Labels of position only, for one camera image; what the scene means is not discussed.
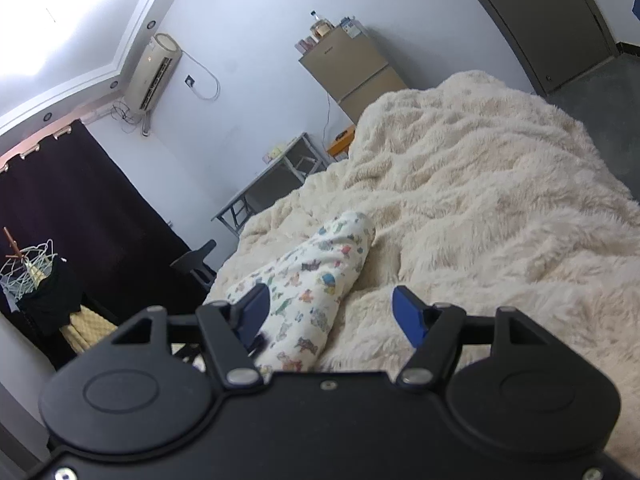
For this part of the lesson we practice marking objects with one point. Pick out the white air conditioner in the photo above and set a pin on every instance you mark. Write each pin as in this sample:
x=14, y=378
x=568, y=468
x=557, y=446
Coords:
x=152, y=72

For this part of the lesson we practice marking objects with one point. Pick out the wall socket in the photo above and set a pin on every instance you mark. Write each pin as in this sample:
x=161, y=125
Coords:
x=190, y=81

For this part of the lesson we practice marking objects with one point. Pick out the wooden coat rack with hangers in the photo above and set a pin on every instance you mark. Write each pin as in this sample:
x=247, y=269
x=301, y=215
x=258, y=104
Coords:
x=25, y=265

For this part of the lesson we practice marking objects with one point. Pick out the black curtain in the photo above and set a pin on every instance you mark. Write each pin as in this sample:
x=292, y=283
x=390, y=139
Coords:
x=90, y=210

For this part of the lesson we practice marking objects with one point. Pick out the black chair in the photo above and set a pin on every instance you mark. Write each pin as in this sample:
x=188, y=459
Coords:
x=195, y=260

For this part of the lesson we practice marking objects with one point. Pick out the yellow quilted garment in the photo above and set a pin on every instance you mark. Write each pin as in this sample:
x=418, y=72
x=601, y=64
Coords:
x=87, y=330

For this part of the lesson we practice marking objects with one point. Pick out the black hanging garment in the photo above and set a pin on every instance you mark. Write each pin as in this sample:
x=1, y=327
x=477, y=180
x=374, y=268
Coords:
x=55, y=295

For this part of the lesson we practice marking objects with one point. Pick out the grey door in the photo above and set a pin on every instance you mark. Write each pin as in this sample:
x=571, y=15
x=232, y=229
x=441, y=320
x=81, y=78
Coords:
x=540, y=20

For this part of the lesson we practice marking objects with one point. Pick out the orange box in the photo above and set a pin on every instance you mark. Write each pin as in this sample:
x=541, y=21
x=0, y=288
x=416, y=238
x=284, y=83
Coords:
x=341, y=142

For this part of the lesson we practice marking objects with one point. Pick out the glass jar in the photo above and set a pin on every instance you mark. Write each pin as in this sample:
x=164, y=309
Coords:
x=322, y=29

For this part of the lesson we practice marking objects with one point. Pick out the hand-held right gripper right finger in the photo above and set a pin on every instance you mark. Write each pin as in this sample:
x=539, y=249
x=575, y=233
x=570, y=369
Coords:
x=410, y=317

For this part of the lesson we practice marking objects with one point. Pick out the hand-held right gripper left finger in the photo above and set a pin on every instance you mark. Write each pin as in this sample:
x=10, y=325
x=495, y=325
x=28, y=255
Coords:
x=255, y=310

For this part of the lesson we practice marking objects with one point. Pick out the fluffy cream blanket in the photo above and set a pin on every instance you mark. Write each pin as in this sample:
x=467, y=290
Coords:
x=490, y=200

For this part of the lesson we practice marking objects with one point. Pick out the cartoon print cream pants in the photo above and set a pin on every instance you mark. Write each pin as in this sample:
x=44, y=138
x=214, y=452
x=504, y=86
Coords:
x=320, y=275

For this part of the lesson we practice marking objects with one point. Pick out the small box on table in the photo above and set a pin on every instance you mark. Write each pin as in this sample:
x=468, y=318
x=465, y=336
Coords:
x=274, y=154

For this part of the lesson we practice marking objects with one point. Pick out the small pink box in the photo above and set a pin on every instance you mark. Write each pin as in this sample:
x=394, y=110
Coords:
x=305, y=45

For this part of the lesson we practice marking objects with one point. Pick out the grey folding table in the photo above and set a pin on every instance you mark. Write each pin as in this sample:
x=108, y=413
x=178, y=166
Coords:
x=270, y=180

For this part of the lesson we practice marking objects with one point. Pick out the beige two-door fridge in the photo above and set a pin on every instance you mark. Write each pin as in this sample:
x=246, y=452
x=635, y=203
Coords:
x=350, y=70

